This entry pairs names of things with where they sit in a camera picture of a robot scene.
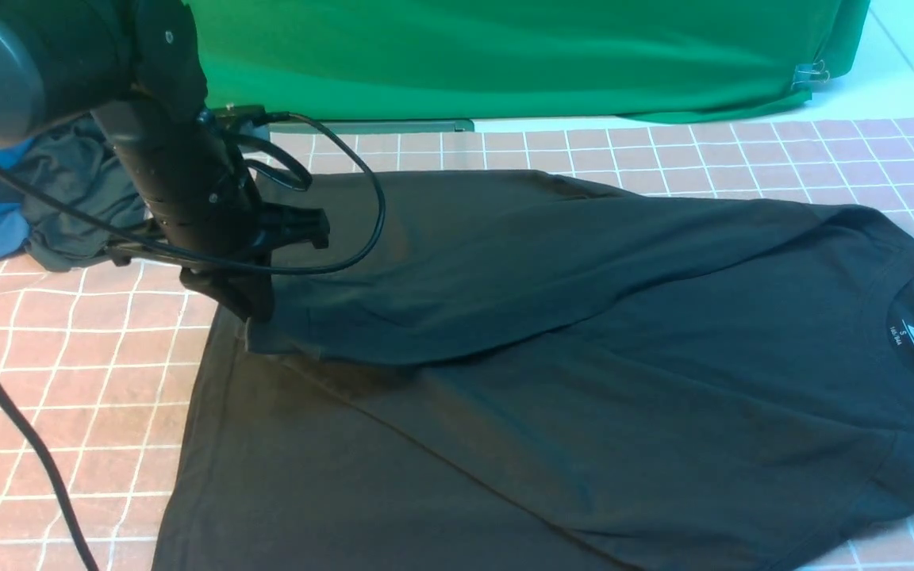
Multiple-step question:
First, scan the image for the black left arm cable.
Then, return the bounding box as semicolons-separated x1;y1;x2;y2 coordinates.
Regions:
0;48;386;571

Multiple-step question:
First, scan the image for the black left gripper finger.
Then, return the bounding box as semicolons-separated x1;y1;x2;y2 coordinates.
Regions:
259;202;330;251
108;242;275;322

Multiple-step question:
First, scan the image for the dark gray crumpled garment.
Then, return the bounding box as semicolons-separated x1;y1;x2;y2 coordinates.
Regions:
0;115;148;274

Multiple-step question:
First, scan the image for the dark gray long-sleeve top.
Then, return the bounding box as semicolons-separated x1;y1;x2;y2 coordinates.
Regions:
152;172;914;570

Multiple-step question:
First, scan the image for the metal binder clip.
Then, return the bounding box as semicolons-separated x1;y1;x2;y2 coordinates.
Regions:
791;60;831;90

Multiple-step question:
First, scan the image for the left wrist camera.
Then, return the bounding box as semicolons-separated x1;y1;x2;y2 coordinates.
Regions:
198;104;270;141

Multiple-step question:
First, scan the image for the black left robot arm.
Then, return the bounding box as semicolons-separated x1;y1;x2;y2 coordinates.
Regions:
0;1;329;322

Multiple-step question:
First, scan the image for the gray backdrop base bar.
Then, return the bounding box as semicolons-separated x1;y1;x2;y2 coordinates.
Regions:
268;119;475;135

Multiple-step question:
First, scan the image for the green backdrop cloth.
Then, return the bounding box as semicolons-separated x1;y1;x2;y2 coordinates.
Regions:
190;1;870;124

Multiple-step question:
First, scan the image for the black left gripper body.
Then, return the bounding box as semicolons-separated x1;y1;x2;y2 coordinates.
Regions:
92;100;260;258

